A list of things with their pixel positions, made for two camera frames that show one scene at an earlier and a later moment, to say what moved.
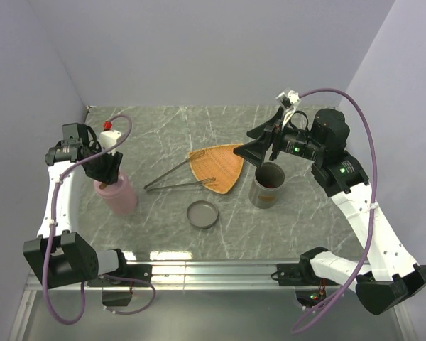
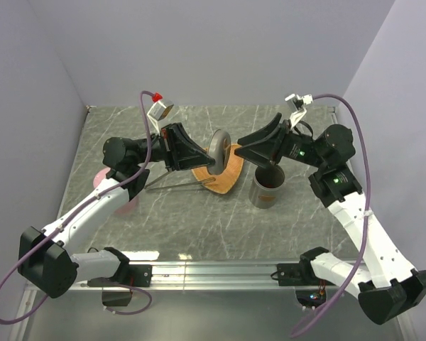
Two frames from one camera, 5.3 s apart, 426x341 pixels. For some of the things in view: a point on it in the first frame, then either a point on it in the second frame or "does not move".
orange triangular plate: x=220 y=163 does not move
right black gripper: x=270 y=131 does not move
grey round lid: x=202 y=214 to x=219 y=148
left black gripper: x=112 y=170 to x=179 y=151
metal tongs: x=195 y=155 does not move
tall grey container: x=264 y=189 does not move
